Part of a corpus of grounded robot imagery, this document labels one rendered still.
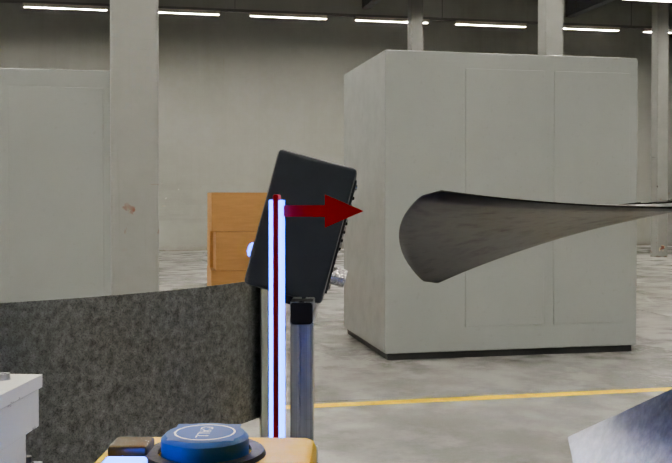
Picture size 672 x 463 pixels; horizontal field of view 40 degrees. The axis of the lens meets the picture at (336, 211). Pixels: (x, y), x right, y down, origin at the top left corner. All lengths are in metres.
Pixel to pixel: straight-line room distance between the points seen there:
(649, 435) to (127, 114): 4.25
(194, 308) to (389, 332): 4.36
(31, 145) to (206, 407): 4.21
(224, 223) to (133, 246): 3.85
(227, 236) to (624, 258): 3.54
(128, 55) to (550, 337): 3.91
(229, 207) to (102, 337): 6.32
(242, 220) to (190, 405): 6.16
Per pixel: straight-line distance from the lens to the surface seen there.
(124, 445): 0.44
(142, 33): 4.85
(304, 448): 0.45
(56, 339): 2.28
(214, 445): 0.42
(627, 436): 0.72
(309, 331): 1.20
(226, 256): 8.61
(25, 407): 0.90
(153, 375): 2.42
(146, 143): 4.79
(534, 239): 0.75
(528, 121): 7.05
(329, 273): 1.25
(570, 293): 7.21
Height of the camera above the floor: 1.19
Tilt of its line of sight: 1 degrees down
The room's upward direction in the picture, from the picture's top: straight up
